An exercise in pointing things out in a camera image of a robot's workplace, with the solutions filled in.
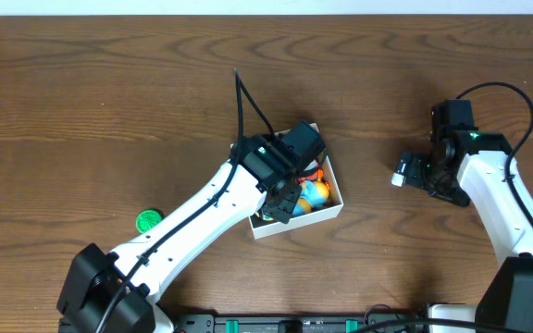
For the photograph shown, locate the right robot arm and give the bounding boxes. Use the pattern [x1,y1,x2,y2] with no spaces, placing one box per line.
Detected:
[391,99,533,332]

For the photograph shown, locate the white cardboard box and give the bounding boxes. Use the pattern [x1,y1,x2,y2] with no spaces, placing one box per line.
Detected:
[230,122,343,239]

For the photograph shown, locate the yellow ball blue letters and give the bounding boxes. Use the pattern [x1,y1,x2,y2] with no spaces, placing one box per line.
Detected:
[255,211,274,222]

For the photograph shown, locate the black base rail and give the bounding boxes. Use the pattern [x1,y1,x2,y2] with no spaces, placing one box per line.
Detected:
[171,305,420,333]

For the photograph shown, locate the red toy fire truck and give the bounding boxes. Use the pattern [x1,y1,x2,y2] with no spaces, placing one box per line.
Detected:
[296,159,324,184]

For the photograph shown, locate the blue orange toy figure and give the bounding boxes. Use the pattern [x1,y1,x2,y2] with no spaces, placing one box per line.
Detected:
[292,180,330,217]

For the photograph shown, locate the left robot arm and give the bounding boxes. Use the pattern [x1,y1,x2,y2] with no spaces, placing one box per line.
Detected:
[57,122,325,333]

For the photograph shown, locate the green round disc toy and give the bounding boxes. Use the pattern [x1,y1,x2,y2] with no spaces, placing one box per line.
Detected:
[135,209,163,234]

